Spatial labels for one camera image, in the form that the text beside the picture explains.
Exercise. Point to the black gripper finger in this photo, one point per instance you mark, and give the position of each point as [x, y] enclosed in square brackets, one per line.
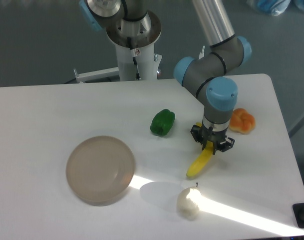
[198, 135]
[223, 146]

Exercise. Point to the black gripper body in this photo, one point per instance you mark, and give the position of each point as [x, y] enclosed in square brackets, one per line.
[213, 132]

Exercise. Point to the yellow banana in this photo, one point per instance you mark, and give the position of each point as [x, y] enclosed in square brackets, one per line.
[200, 162]

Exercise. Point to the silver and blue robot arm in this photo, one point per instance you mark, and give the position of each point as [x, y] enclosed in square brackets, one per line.
[206, 78]

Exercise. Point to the orange knotted bread roll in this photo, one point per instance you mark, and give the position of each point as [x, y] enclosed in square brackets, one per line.
[242, 122]

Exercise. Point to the green bell pepper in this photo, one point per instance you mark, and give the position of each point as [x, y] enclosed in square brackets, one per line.
[162, 122]

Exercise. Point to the white apple-shaped object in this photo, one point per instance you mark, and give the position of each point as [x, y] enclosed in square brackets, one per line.
[187, 203]

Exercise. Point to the black device at table edge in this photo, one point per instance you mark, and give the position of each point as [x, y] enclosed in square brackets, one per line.
[298, 209]

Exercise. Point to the round beige plate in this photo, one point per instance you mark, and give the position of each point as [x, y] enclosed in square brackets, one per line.
[100, 169]

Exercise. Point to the white upright bracket post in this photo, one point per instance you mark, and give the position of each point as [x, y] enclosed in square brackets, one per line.
[202, 52]

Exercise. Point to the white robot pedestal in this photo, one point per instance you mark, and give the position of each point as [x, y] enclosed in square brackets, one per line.
[135, 47]

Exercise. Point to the white bracket left of pedestal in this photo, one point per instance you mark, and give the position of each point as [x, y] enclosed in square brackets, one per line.
[96, 76]

